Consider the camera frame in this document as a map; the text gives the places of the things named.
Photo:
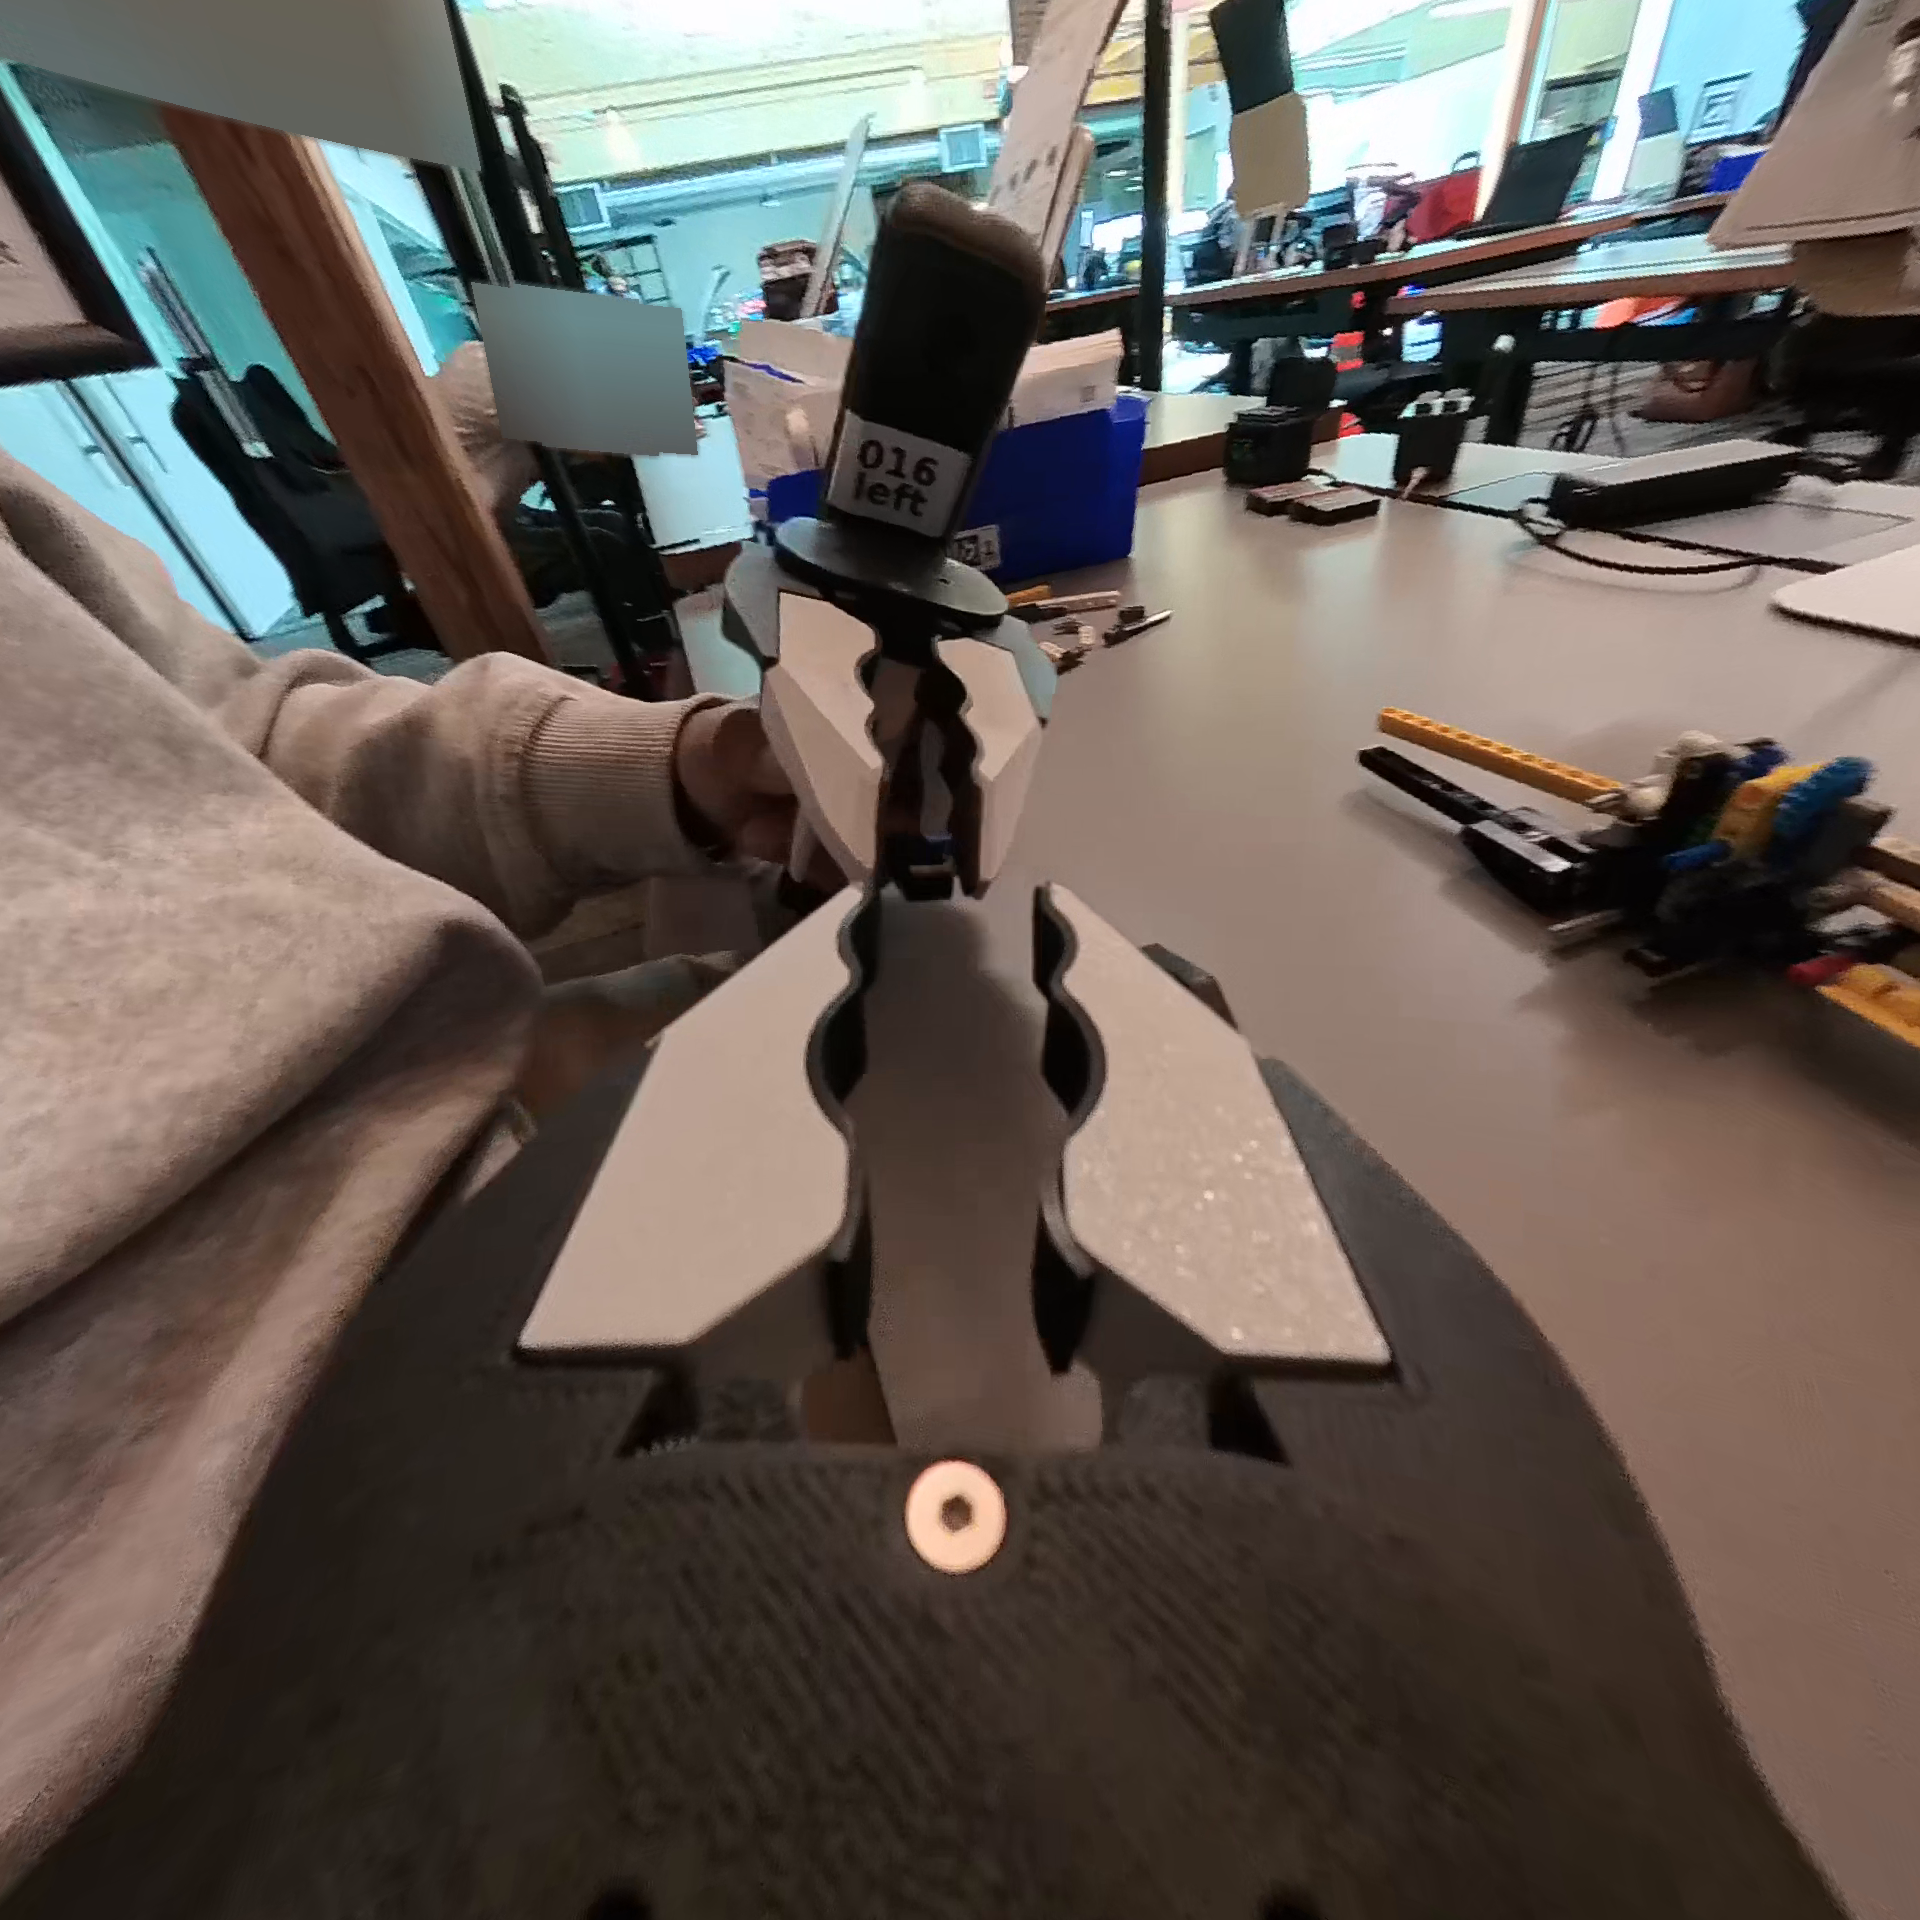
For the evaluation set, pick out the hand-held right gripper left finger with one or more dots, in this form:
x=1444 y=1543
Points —
x=704 y=1186

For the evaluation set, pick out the multicolour lego model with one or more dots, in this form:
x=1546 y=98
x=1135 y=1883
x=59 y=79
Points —
x=1724 y=857

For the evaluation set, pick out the black power brick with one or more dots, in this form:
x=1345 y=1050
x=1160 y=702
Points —
x=1664 y=481

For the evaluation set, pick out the black office chair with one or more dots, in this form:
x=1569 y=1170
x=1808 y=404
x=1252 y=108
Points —
x=284 y=481

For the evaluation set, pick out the white papers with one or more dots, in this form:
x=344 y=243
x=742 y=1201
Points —
x=1066 y=375

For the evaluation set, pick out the blue plastic bin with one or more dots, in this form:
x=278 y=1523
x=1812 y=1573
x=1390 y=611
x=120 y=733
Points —
x=1050 y=481

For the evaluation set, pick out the wooden post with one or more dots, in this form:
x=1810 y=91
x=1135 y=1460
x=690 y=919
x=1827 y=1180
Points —
x=360 y=389

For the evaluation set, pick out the black stand pole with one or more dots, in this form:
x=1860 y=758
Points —
x=1152 y=182

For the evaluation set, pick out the cardboard sign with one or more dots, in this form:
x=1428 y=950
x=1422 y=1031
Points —
x=1830 y=135

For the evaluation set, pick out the black charger block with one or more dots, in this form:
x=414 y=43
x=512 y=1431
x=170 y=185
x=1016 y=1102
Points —
x=1436 y=435

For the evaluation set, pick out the person's left forearm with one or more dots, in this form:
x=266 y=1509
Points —
x=300 y=780

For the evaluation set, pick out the black laptop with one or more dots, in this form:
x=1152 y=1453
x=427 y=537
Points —
x=1539 y=182

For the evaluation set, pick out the long office desk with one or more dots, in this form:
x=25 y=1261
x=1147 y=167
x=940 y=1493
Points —
x=1575 y=263

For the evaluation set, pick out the small flat dark box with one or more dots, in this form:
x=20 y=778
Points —
x=1336 y=509
x=1282 y=499

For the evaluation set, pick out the black square device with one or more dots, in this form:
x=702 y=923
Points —
x=1275 y=442

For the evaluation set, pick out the small black lego beam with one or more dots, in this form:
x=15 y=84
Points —
x=918 y=867

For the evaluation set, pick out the person's left hand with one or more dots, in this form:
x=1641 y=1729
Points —
x=735 y=780

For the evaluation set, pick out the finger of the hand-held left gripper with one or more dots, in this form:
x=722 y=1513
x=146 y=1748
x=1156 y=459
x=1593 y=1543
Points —
x=1004 y=751
x=818 y=722

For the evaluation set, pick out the white flat pad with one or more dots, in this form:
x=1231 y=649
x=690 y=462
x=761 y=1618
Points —
x=1860 y=599

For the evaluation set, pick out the grey zip sweatshirt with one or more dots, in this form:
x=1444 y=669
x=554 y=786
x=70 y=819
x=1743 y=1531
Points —
x=150 y=1500

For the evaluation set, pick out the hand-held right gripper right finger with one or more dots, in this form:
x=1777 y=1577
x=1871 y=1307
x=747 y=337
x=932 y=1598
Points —
x=1201 y=1186

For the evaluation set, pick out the grey board panel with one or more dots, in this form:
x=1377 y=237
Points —
x=585 y=369

